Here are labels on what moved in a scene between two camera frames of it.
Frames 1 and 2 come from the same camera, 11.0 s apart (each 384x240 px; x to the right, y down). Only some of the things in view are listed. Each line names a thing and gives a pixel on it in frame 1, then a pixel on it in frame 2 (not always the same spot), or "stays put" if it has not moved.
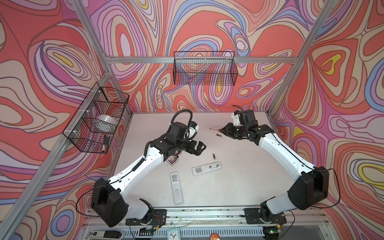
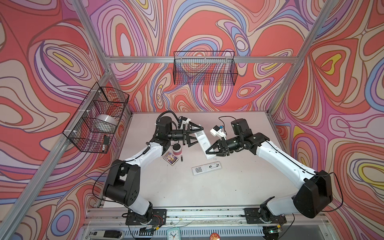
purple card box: (172, 160) stays put
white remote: (177, 194) to (205, 143)
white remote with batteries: (206, 168) stays put
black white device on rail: (106, 234) stays put
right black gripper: (227, 131) to (222, 147)
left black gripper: (191, 148) to (188, 138)
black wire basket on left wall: (94, 126) stays put
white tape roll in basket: (104, 123) stays put
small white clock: (173, 234) stays put
